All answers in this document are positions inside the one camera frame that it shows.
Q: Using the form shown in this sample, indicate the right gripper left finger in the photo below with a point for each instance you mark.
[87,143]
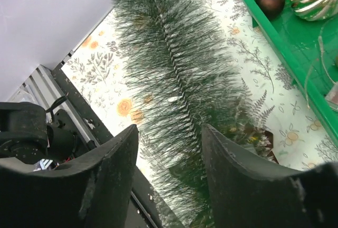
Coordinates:
[47,198]

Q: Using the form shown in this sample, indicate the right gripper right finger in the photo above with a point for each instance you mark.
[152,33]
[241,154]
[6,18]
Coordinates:
[249,191]

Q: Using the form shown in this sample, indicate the small frosted christmas tree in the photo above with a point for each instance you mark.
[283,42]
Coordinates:
[182,77]

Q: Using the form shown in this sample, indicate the green plastic tray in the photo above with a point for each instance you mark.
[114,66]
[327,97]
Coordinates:
[308,51]

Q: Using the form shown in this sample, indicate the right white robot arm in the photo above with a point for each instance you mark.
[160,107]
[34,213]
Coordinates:
[25,134]

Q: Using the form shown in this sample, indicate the floral patterned table mat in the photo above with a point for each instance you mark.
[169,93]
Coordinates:
[300,138]

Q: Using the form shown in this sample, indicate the dark brown ball ornament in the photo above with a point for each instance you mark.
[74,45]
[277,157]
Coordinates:
[271,8]

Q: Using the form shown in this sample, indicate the aluminium rail profile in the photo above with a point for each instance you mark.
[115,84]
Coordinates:
[43,87]

